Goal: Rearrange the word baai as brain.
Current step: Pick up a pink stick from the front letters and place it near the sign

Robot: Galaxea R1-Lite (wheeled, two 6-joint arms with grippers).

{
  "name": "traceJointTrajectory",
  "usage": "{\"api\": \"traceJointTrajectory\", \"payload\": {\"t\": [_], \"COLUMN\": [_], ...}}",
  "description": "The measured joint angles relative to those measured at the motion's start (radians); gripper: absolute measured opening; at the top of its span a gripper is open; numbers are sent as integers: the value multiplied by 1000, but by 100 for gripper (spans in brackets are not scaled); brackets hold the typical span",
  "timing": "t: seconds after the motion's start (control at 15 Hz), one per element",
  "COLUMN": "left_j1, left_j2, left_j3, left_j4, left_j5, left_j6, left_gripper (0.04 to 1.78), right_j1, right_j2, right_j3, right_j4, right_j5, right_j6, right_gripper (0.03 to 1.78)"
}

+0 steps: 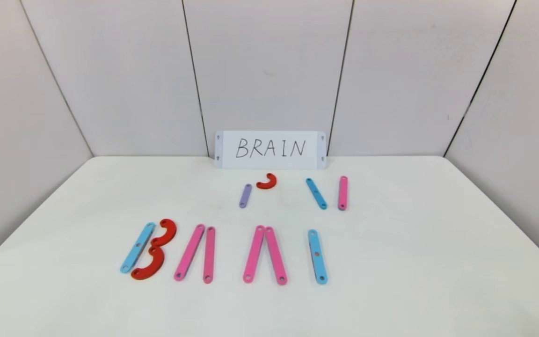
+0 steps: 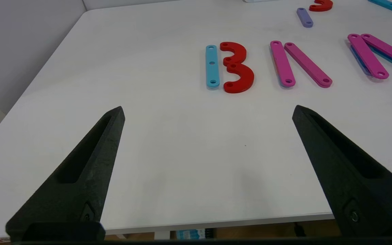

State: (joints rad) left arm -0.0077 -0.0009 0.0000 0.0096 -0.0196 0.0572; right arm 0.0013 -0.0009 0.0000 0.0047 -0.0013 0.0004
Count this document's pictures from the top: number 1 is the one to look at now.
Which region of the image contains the short purple bar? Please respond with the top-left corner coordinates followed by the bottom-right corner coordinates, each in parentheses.
top-left (239, 183), bottom-right (253, 209)

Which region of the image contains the pink bar with holes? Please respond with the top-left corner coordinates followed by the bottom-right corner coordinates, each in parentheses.
top-left (174, 224), bottom-right (206, 282)
top-left (337, 176), bottom-right (349, 211)
top-left (203, 227), bottom-right (216, 285)
top-left (264, 227), bottom-right (288, 286)
top-left (243, 225), bottom-right (266, 284)

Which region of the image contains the white BRAIN word card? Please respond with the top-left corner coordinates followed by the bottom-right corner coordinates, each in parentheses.
top-left (215, 131), bottom-right (327, 170)

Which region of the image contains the medium blue flat bar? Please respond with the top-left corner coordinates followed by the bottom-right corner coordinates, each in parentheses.
top-left (305, 178), bottom-right (328, 210)

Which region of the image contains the light blue flat bar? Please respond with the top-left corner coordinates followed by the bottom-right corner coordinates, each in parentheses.
top-left (307, 229), bottom-right (328, 286)
top-left (119, 222), bottom-right (156, 274)

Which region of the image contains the large red arc piece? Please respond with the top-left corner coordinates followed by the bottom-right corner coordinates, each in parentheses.
top-left (131, 245), bottom-right (166, 281)
top-left (151, 218), bottom-right (177, 249)

